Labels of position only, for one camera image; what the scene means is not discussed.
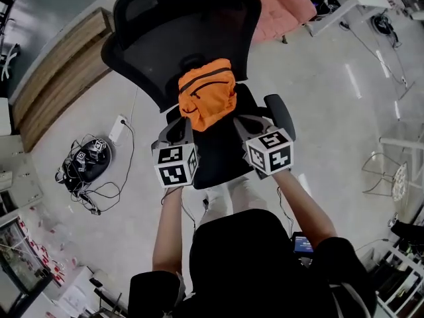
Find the wire frame stool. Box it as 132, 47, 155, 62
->
361, 152, 409, 202

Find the glass display case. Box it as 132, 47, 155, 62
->
0, 217, 54, 314

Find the black mesh office chair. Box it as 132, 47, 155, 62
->
101, 0, 297, 191

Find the long black floor cable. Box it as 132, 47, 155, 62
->
339, 21, 415, 101

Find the person's black shirt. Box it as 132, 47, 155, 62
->
127, 209, 378, 318

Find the white desk with papers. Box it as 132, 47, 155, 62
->
32, 265, 110, 318

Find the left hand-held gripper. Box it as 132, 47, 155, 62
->
151, 117, 200, 189

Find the person's right forearm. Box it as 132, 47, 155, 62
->
274, 170, 338, 250

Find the black bag with cables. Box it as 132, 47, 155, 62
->
303, 0, 342, 21

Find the white power strip with plug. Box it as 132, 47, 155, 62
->
108, 114, 129, 147

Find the pink cushioned armchair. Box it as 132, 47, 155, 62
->
231, 0, 318, 44

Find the wooden step platform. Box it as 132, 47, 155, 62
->
9, 7, 115, 154

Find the black device with blue screen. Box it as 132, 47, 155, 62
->
293, 232, 315, 254

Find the white shelving rack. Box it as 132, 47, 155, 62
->
370, 243, 424, 318

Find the person's left forearm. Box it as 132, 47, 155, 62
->
152, 187, 184, 274

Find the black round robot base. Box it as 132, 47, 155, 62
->
370, 13, 395, 34

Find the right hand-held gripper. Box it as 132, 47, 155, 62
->
233, 114, 295, 181

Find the tangle of black cables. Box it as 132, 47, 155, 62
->
54, 121, 136, 217

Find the orange bag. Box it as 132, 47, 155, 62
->
178, 58, 238, 133

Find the white panel cabinet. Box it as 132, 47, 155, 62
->
0, 134, 46, 211

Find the white frame table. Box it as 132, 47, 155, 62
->
379, 123, 424, 188

